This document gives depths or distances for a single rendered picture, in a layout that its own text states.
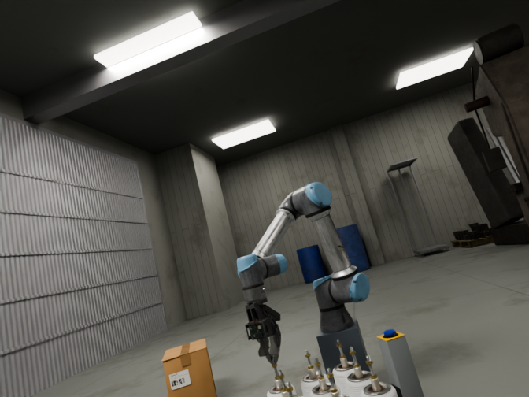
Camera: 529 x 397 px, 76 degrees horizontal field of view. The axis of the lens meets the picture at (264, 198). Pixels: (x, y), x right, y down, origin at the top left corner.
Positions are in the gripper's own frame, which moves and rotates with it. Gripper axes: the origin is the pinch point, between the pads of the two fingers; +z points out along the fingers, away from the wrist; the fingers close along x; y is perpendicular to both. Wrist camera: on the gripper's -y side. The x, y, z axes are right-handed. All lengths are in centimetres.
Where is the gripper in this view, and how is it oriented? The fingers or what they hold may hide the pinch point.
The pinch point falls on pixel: (274, 358)
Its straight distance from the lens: 125.8
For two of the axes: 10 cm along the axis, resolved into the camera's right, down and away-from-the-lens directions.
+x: 8.5, -3.0, -4.3
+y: -4.7, -0.5, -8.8
